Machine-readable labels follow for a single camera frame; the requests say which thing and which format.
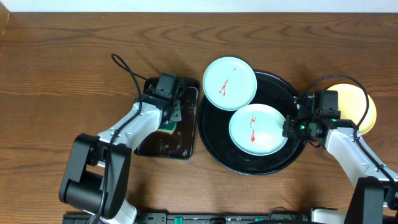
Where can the light green plate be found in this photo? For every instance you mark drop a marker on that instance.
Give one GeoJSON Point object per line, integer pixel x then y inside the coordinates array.
{"type": "Point", "coordinates": [229, 83]}
{"type": "Point", "coordinates": [257, 129]}

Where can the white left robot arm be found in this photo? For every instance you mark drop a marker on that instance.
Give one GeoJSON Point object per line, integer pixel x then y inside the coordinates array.
{"type": "Point", "coordinates": [97, 172]}

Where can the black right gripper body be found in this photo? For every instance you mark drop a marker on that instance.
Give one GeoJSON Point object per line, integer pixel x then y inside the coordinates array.
{"type": "Point", "coordinates": [296, 127]}

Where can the black rectangular water tray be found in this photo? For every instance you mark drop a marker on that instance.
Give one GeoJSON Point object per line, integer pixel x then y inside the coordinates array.
{"type": "Point", "coordinates": [178, 145]}

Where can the green yellow sponge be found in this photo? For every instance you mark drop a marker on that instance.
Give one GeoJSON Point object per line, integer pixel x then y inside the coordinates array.
{"type": "Point", "coordinates": [168, 128]}

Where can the yellow plate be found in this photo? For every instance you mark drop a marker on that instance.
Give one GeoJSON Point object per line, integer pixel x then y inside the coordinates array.
{"type": "Point", "coordinates": [352, 104]}

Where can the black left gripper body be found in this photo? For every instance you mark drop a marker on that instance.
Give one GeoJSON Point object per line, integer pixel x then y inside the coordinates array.
{"type": "Point", "coordinates": [175, 111]}

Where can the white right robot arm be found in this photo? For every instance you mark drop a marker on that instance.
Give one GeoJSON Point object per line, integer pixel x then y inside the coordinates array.
{"type": "Point", "coordinates": [375, 185]}

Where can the black round tray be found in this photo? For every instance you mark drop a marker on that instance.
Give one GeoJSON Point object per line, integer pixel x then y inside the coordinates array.
{"type": "Point", "coordinates": [213, 125]}

